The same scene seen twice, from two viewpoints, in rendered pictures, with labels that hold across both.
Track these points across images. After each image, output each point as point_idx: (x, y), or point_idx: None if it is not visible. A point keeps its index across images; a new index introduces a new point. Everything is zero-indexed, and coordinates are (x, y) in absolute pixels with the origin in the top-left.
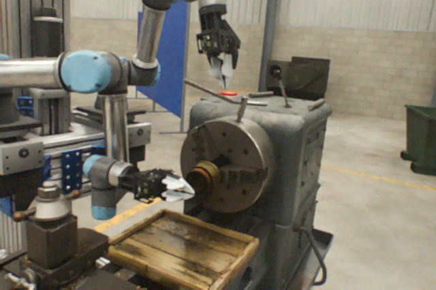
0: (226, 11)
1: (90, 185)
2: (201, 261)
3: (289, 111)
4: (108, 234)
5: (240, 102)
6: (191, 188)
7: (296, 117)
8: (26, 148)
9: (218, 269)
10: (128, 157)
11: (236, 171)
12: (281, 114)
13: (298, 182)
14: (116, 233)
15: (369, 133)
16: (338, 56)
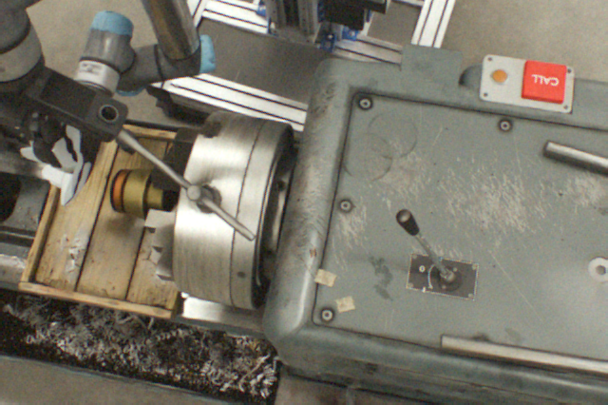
0: (2, 90)
1: None
2: (98, 251)
3: (364, 293)
4: None
5: (185, 189)
6: (64, 198)
7: (290, 318)
8: None
9: (84, 279)
10: (178, 44)
11: (153, 243)
12: (299, 278)
13: (297, 360)
14: None
15: None
16: None
